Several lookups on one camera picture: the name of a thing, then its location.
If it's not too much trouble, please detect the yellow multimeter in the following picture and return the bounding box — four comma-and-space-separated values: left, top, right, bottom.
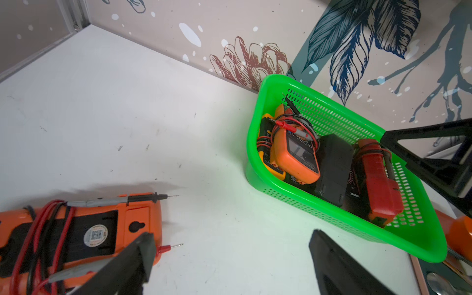
256, 114, 286, 181

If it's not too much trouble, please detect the large orange multimeter face down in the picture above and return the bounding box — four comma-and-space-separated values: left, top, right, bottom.
1, 193, 171, 295

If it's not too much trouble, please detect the orange bowl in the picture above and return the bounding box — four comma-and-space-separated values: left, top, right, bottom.
435, 210, 472, 261

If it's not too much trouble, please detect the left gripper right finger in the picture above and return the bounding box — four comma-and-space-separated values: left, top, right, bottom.
309, 229, 393, 295

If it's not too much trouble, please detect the white handled spoon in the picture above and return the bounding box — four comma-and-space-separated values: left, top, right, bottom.
427, 272, 460, 295

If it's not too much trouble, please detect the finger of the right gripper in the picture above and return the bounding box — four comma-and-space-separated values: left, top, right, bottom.
381, 119, 472, 218

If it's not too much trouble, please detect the red multimeter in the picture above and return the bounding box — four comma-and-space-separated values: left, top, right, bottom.
353, 138, 404, 228

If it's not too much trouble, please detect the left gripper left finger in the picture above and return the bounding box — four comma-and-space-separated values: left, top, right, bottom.
74, 232, 157, 295

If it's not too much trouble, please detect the green plastic basket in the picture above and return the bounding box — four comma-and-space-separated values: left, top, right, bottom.
245, 74, 448, 263

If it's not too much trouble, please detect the black multimeter face down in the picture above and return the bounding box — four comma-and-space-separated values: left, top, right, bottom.
315, 134, 354, 207

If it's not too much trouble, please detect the pink tray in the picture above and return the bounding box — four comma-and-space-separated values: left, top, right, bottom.
409, 254, 430, 295

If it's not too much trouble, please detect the orange multimeter with leads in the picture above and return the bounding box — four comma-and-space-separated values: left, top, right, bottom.
270, 104, 321, 185

